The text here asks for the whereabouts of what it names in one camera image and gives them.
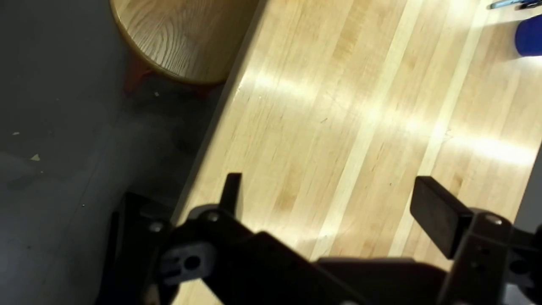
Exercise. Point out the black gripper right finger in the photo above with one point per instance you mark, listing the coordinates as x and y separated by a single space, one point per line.
441 216

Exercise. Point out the blue plastic cup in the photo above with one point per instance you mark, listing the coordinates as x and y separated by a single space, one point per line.
529 36

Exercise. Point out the wooden stool red legs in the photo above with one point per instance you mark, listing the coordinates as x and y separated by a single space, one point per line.
190 41

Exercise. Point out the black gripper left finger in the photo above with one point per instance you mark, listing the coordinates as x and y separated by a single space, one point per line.
231 194

